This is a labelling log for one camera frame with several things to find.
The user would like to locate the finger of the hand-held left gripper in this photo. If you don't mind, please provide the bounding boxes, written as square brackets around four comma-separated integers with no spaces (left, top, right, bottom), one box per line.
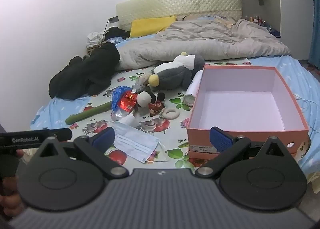
[41,128,73,144]

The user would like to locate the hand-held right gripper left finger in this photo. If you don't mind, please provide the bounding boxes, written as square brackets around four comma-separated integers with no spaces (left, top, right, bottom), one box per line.
[32,127,129,179]

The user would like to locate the grey cabinet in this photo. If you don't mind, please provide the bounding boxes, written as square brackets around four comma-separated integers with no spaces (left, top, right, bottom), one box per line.
[237,0,314,61]

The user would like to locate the blue curtain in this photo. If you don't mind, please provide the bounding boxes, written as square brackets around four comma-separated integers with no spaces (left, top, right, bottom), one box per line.
[308,14,320,66]

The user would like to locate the white spray can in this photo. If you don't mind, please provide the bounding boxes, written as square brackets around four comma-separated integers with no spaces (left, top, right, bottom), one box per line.
[183,70,203,107]

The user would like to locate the blue cartoon cloth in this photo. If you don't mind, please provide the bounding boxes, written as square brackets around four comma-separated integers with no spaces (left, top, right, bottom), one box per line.
[109,36,130,44]

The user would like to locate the pink cardboard box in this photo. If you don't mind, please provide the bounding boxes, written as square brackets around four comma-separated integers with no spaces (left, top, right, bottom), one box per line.
[186,65,310,161]

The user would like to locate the white ring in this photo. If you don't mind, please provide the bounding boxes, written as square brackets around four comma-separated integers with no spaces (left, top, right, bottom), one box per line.
[160,108,180,121]

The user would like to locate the white clothes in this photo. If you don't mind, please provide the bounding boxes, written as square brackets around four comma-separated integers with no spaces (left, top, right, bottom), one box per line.
[87,31,105,47]

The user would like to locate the row of small bottles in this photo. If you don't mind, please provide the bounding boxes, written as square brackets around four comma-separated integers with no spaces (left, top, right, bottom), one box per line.
[244,15,267,26]

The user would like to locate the red patterned pouch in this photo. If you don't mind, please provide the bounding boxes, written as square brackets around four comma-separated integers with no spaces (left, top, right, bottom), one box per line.
[149,101,165,117]

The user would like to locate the dark clothes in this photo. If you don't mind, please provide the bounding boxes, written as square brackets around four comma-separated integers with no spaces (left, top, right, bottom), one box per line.
[104,26,131,41]

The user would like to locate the green massage hammer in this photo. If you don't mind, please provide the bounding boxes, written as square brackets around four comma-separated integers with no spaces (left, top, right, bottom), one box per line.
[65,101,113,124]

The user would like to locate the red foil packet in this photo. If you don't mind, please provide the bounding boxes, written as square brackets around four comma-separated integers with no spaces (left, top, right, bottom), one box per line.
[119,93,137,114]

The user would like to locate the blue face mask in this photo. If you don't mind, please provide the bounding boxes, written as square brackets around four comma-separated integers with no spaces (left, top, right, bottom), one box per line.
[110,120,168,163]

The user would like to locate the blue plastic snack bag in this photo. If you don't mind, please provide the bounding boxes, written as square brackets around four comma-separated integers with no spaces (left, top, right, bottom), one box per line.
[111,86,138,121]

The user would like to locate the white charger cable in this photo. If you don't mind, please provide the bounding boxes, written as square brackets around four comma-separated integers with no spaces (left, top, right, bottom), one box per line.
[295,95,313,132]

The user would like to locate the grey penguin plush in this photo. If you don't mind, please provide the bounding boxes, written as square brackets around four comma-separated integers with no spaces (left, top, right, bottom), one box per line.
[136,52,205,92]

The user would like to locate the cream quilted headboard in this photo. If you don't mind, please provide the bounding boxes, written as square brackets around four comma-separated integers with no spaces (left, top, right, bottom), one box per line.
[116,0,243,32]

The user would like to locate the person's left hand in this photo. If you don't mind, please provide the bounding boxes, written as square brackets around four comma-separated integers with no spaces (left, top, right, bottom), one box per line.
[0,176,24,219]

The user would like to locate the blue bed sheet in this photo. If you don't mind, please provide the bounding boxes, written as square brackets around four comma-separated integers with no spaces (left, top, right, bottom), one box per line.
[30,54,320,177]

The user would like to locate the patterned pillow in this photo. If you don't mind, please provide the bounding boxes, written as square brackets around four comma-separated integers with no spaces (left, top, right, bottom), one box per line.
[176,13,240,26]

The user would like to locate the yellow pillow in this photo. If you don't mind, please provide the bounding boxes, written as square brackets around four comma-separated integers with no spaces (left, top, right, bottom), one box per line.
[129,16,177,38]

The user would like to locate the small panda plush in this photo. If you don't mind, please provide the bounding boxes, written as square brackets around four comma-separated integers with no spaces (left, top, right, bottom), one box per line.
[135,86,166,114]

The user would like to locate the grey duvet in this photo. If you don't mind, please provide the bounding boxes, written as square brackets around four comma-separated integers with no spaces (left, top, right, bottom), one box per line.
[116,18,292,71]

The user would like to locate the black jacket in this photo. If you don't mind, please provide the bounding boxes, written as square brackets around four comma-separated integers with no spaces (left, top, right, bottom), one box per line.
[49,42,121,101]

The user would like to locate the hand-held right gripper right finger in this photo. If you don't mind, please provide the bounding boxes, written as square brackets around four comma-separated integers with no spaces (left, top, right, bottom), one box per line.
[195,126,294,179]

